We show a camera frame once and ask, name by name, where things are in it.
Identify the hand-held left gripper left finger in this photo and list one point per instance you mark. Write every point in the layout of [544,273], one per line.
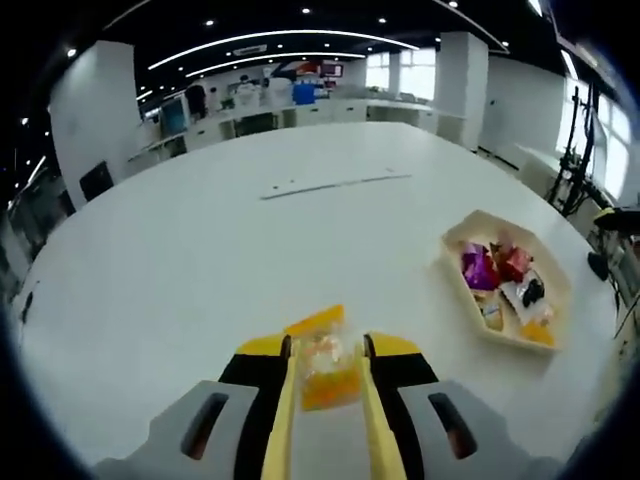
[160,445]

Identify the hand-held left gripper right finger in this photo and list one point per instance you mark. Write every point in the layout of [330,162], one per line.
[500,450]

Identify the cream hexagonal container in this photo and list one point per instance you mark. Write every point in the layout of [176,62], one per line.
[547,265]

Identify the black food clear packet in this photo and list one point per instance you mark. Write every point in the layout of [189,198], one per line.
[532,295]

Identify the pile of snack packets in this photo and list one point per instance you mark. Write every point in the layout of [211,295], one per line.
[512,262]

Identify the cream yellow food tongs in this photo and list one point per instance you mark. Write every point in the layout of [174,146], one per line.
[280,430]

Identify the yellow snack packet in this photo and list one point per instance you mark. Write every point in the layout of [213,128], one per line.
[537,334]
[330,390]

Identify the purple snack packet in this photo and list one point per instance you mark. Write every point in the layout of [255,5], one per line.
[477,267]

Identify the black computer mouse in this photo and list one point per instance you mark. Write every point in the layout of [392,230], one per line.
[597,265]

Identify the black monitor stand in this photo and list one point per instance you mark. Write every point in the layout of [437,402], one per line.
[575,165]

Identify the white counter cabinets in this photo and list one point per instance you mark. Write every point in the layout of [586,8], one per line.
[325,112]

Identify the white kiosk teal screen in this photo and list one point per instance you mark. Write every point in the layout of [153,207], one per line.
[174,116]

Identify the blue storage bin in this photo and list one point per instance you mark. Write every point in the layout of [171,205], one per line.
[303,93]

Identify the long curved ceiling light strip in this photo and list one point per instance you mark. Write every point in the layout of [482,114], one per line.
[300,33]

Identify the short curved ceiling light strip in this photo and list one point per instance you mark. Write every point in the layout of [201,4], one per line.
[280,55]

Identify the ceiling air vent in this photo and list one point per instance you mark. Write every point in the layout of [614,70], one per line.
[250,50]

